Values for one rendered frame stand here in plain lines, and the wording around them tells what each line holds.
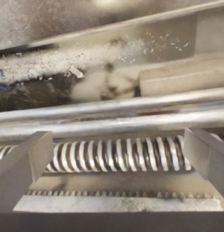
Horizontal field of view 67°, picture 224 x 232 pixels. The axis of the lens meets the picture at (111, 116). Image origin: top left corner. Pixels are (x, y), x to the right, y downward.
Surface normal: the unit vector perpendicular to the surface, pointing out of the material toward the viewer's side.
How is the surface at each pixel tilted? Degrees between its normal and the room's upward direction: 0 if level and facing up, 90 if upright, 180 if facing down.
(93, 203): 90
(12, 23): 0
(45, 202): 90
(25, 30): 0
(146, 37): 0
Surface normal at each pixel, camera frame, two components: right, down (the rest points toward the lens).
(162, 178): -0.21, -0.77
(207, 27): -0.11, 0.62
